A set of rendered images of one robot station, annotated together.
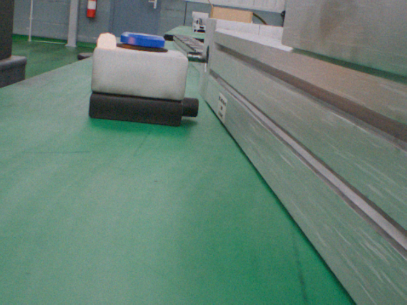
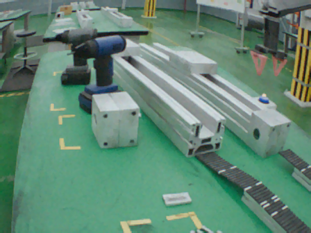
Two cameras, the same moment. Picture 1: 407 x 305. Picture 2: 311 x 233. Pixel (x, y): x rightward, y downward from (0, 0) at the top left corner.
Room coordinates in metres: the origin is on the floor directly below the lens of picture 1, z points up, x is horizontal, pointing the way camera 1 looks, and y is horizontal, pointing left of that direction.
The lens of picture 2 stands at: (1.24, -0.55, 1.16)
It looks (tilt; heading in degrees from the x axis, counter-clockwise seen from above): 25 degrees down; 162
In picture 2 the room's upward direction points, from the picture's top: 5 degrees clockwise
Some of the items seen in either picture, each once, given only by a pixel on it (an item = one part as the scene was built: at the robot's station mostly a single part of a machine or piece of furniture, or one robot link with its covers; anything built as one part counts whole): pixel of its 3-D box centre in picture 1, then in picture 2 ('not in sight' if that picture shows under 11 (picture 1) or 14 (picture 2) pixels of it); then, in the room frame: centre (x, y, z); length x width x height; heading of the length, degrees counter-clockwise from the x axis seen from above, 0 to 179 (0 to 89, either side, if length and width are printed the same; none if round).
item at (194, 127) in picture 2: not in sight; (141, 80); (0.28, -0.29, 0.82); 0.80 x 0.10 x 0.09; 8
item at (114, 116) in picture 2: not in sight; (118, 118); (0.57, -0.42, 0.83); 0.11 x 0.10 x 0.10; 95
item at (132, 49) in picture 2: not in sight; (119, 50); (0.04, -0.32, 0.87); 0.16 x 0.11 x 0.07; 8
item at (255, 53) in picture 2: not in sight; (262, 62); (0.52, 0.03, 0.98); 0.07 x 0.07 x 0.09; 8
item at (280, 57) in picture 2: not in sight; (275, 63); (0.51, 0.10, 0.98); 0.07 x 0.07 x 0.09; 8
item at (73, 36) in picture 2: not in sight; (70, 55); (0.14, -0.54, 0.89); 0.20 x 0.08 x 0.22; 81
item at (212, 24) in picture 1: (237, 62); (271, 131); (0.70, -0.03, 0.83); 0.12 x 0.09 x 0.10; 98
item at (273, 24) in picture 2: not in sight; (270, 26); (0.51, 0.06, 1.11); 0.07 x 0.06 x 0.07; 68
